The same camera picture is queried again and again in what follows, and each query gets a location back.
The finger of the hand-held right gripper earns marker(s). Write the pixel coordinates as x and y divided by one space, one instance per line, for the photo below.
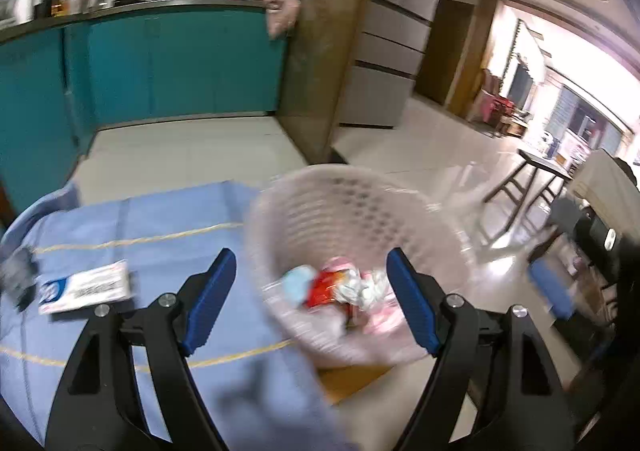
552 291

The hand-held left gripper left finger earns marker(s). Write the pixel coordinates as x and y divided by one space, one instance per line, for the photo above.
210 301

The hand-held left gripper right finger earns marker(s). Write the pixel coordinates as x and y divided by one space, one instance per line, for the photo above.
412 301

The pink printed plastic wrapper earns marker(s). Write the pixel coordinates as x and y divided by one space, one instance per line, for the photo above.
382 321

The white plastic bag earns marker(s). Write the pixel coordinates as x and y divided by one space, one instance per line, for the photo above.
372 288

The red snack packet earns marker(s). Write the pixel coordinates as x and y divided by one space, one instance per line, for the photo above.
330 288

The small pink packet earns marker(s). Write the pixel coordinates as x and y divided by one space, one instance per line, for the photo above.
336 263

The pale blue bag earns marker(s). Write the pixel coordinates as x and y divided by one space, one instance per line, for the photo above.
297 286

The white plastic mesh basket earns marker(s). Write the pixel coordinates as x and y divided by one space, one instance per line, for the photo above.
360 211

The beige covered table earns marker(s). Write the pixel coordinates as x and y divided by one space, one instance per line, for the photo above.
600 181

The blue blanket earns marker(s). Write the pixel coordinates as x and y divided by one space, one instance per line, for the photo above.
200 211

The dark wooden stool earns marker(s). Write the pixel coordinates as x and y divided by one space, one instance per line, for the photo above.
530 176

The white and blue carton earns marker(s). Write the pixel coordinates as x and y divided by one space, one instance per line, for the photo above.
85 288

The dark crumpled item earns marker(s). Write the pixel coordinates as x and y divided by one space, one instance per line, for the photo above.
17 276

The teal kitchen cabinets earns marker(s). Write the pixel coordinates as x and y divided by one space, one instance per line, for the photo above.
175 61

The grey refrigerator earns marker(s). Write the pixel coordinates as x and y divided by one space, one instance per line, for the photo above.
395 31

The pink hanging cloth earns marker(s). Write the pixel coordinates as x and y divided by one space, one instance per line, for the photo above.
282 11

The wooden door frame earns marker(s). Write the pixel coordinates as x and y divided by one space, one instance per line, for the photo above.
320 31

